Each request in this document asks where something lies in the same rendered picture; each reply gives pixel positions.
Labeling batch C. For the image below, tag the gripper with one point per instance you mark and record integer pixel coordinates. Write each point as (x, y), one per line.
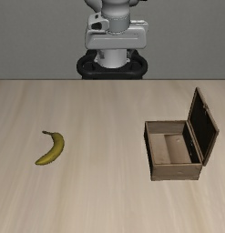
(117, 38)

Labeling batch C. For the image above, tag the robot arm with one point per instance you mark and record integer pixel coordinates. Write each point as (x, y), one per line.
(115, 12)

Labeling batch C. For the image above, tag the brown wooden box lid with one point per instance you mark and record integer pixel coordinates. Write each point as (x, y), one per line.
(203, 125)

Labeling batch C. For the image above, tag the yellow banana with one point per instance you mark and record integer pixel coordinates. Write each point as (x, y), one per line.
(56, 148)

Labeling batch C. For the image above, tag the brown wooden box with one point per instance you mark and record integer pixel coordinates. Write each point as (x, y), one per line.
(174, 171)

